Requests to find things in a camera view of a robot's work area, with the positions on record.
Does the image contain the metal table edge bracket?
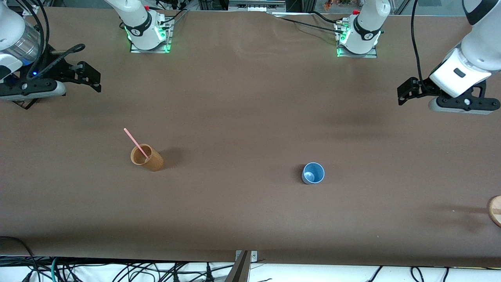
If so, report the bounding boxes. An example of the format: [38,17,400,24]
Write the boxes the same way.
[234,250,258,263]

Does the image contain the pink chopstick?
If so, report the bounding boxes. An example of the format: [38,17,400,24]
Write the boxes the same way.
[124,128,151,161]

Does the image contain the black looped gripper cable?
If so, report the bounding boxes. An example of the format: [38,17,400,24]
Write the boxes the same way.
[37,43,86,78]

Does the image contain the dark metal stand bar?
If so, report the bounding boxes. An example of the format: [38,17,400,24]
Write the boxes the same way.
[224,251,251,282]

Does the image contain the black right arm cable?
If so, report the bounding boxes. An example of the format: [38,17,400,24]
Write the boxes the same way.
[16,0,51,79]

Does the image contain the brown bamboo cup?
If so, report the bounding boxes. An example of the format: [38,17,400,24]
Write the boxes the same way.
[130,143,165,172]

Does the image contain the blue plastic cup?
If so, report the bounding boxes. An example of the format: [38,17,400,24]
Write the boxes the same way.
[301,162,326,185]

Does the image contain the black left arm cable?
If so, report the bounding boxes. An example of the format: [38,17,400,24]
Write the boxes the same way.
[410,0,427,85]

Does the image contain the black base connector cable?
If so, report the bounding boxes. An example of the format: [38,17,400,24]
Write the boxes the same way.
[156,5,189,27]

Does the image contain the black curved floor cable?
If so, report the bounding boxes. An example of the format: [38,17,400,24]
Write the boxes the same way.
[0,236,39,282]

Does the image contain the round wooden coaster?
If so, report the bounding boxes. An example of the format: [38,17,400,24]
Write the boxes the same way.
[487,195,501,228]

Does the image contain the black table cable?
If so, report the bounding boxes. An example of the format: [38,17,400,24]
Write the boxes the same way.
[310,11,346,25]
[272,16,342,36]

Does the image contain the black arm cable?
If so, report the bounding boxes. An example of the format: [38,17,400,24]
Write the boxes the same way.
[410,0,427,85]
[16,0,51,79]

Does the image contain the grey electronics box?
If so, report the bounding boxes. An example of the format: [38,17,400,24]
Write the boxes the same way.
[229,0,287,13]

